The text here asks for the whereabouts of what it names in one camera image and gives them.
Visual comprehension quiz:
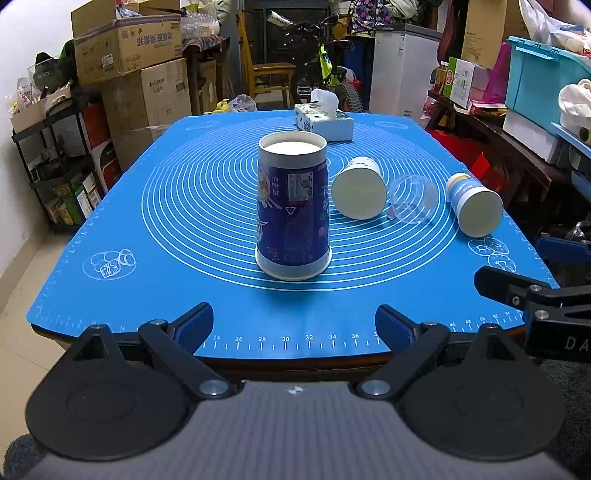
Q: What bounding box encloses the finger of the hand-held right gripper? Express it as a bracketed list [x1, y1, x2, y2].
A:
[536, 233, 591, 273]
[475, 265, 555, 319]

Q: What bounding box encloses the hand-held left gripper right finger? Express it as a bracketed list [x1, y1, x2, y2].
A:
[355, 305, 525, 400]

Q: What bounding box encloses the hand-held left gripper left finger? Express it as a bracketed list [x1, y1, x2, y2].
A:
[69, 302, 234, 401]

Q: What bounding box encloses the white paper cup blue band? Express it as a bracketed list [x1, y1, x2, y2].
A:
[445, 173, 504, 238]

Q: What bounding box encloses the clear plastic cup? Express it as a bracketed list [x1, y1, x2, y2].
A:
[387, 174, 439, 226]

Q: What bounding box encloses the large dark blue printed cup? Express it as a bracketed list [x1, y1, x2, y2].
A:
[255, 131, 333, 281]

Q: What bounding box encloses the grey fuzzy cloth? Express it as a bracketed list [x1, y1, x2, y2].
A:
[538, 357, 591, 476]

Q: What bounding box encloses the blue silicone baking mat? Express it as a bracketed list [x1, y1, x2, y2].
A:
[25, 111, 561, 361]

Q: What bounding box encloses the dark wooden side bench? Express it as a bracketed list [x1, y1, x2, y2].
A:
[425, 90, 591, 222]

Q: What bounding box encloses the flat white box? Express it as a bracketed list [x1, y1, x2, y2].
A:
[502, 111, 561, 164]

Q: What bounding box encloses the wooden table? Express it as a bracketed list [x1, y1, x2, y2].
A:
[30, 320, 529, 372]

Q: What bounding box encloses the cream cloth bundle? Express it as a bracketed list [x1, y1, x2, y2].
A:
[558, 78, 591, 144]

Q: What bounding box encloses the teal plastic storage bin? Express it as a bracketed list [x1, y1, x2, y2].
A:
[505, 36, 591, 134]

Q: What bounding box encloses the pink gift bag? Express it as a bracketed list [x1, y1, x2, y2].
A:
[482, 42, 511, 104]

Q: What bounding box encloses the green white carton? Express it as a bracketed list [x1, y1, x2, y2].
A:
[443, 56, 488, 109]

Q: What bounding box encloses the blue white tissue box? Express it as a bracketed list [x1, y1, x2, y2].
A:
[294, 89, 354, 141]

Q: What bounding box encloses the black metal storage rack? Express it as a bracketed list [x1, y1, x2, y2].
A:
[11, 85, 121, 232]

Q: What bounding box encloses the large plain cardboard box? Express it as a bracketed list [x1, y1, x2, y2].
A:
[102, 58, 192, 171]

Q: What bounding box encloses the white plastic bag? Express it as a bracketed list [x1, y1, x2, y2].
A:
[519, 0, 591, 51]

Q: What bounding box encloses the tall cardboard box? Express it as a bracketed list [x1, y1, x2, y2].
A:
[462, 0, 532, 70]

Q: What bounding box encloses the white chest freezer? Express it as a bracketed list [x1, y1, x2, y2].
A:
[369, 25, 441, 121]

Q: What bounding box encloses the wooden chair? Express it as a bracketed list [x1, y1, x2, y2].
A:
[238, 11, 296, 100]

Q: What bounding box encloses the black green bicycle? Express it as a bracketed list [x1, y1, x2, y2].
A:
[265, 11, 365, 114]

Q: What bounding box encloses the open printed cardboard box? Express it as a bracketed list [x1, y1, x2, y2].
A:
[71, 0, 183, 86]

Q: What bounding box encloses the dark plush toy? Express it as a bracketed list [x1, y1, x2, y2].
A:
[34, 39, 78, 93]

